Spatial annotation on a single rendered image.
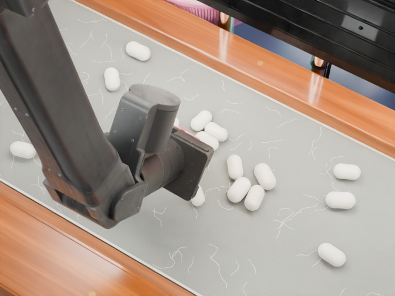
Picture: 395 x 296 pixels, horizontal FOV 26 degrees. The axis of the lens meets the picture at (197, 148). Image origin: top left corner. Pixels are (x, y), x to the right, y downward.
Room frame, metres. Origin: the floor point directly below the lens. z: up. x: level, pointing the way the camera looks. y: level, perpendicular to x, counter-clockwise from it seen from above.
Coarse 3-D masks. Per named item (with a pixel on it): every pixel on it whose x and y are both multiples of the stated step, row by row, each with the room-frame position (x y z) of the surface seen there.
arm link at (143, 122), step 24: (144, 96) 0.51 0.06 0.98; (168, 96) 0.53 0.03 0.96; (120, 120) 0.49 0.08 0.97; (144, 120) 0.48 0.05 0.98; (168, 120) 0.49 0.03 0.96; (120, 144) 0.47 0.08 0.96; (144, 144) 0.47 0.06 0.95; (120, 192) 0.41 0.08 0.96; (144, 192) 0.43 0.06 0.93; (120, 216) 0.39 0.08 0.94
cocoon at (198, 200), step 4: (200, 188) 0.53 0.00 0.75; (200, 192) 0.52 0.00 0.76; (196, 196) 0.51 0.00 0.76; (200, 196) 0.51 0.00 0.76; (204, 196) 0.52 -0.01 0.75; (192, 200) 0.51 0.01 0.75; (196, 200) 0.51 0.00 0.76; (200, 200) 0.51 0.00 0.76; (204, 200) 0.51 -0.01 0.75; (196, 204) 0.50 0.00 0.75; (200, 204) 0.51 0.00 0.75
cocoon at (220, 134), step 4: (208, 124) 0.62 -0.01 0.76; (212, 124) 0.62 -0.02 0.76; (216, 124) 0.62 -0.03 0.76; (208, 128) 0.62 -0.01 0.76; (212, 128) 0.62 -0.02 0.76; (216, 128) 0.61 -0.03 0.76; (220, 128) 0.62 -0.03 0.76; (208, 132) 0.61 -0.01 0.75; (212, 132) 0.61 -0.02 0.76; (216, 132) 0.61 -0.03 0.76; (220, 132) 0.61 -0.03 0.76; (224, 132) 0.61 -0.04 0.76; (212, 136) 0.61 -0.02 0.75; (216, 136) 0.60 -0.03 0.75; (220, 136) 0.60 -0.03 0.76; (224, 136) 0.60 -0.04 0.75; (220, 140) 0.60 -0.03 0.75; (224, 140) 0.60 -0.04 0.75
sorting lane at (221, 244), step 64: (64, 0) 0.85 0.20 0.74; (128, 64) 0.73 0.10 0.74; (192, 64) 0.73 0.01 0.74; (0, 128) 0.63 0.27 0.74; (256, 128) 0.63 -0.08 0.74; (320, 128) 0.63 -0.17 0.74; (320, 192) 0.53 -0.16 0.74; (384, 192) 0.53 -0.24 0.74; (128, 256) 0.44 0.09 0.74; (192, 256) 0.44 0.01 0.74; (256, 256) 0.44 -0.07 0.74; (384, 256) 0.44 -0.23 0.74
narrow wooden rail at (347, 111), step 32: (96, 0) 0.83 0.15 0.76; (128, 0) 0.83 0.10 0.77; (160, 0) 0.83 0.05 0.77; (160, 32) 0.77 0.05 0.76; (192, 32) 0.77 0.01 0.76; (224, 32) 0.77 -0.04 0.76; (224, 64) 0.72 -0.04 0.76; (256, 64) 0.72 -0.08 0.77; (288, 64) 0.72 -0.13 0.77; (288, 96) 0.66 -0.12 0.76; (320, 96) 0.66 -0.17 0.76; (352, 96) 0.66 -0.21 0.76; (352, 128) 0.61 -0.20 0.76; (384, 128) 0.61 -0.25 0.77
